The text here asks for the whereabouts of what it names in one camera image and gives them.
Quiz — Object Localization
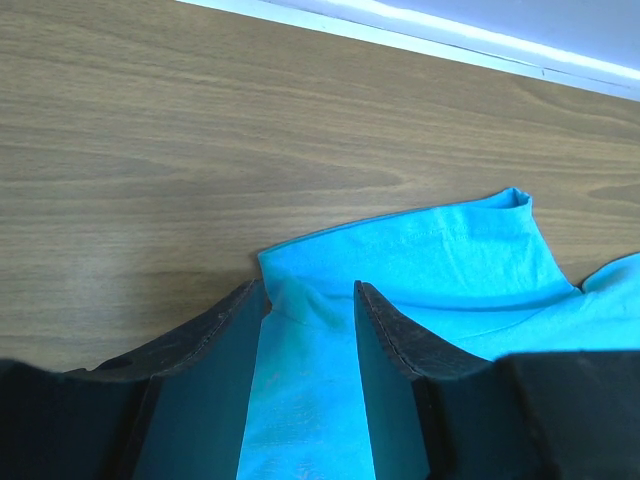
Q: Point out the turquoise t shirt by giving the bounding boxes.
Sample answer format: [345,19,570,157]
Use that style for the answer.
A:
[238,188,639,479]

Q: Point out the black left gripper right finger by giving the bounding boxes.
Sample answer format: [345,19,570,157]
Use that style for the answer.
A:
[354,282,639,479]

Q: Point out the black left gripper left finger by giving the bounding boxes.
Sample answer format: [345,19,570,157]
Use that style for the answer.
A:
[1,280,266,479]

